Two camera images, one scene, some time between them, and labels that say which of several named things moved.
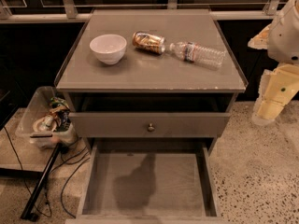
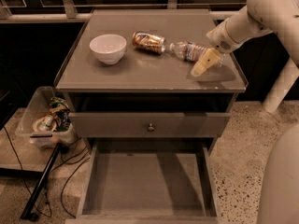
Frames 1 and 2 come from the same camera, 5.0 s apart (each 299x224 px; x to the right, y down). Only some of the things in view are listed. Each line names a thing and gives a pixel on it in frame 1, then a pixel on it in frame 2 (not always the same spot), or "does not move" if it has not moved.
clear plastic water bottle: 193,52 does not move
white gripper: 285,39 -> 219,39
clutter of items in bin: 58,119 does not move
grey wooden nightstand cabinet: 149,79 does not move
